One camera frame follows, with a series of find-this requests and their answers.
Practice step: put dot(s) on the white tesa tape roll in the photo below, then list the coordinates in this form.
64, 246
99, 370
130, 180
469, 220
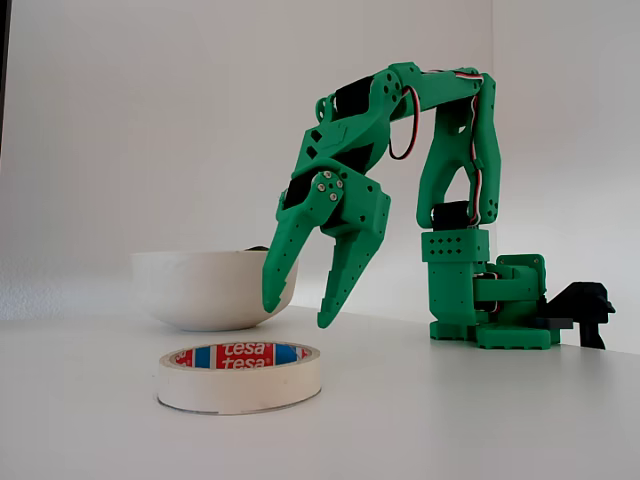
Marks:
235, 385

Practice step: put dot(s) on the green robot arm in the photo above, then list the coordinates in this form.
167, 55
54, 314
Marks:
445, 97

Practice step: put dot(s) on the black object in bowl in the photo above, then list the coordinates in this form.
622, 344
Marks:
257, 248

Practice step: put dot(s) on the white bowl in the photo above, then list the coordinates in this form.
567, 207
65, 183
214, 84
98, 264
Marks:
200, 290

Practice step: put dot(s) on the black table clamp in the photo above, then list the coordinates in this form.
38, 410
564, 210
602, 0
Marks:
585, 300

